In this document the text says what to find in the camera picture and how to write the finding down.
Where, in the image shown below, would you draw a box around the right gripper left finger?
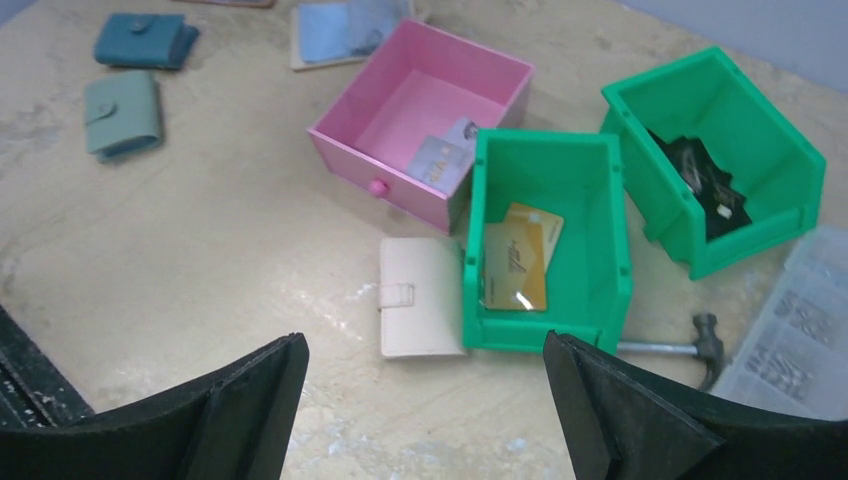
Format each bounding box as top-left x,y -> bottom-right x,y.
1,333 -> 310,479

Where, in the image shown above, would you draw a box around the pink box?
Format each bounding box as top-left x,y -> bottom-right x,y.
308,19 -> 535,233

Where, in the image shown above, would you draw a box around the green bin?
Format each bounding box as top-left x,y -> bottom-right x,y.
601,47 -> 826,280
462,129 -> 633,353

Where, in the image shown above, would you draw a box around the front green bin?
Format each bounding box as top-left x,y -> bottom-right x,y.
462,129 -> 633,353

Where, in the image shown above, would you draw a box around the beige card holder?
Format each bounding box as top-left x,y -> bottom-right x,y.
378,237 -> 468,358
289,1 -> 429,71

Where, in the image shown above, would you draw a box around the blue card holder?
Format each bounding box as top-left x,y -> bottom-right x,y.
93,13 -> 200,70

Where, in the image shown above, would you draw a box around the tan card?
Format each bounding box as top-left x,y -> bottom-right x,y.
484,221 -> 548,311

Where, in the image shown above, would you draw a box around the cards in pink box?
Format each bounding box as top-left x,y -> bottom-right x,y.
405,117 -> 478,194

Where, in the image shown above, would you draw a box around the black object in bin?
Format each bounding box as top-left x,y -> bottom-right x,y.
648,130 -> 753,241

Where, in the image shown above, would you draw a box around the rear green bin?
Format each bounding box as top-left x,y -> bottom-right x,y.
601,47 -> 826,280

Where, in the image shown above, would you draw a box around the clear screw organizer box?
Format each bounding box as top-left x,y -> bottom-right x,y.
711,226 -> 847,420

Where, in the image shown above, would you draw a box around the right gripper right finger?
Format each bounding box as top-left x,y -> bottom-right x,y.
543,331 -> 847,480

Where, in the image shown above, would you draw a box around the green card holder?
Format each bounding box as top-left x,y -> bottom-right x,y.
83,70 -> 164,163

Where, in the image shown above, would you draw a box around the hammer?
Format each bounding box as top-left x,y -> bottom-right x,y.
616,312 -> 727,393

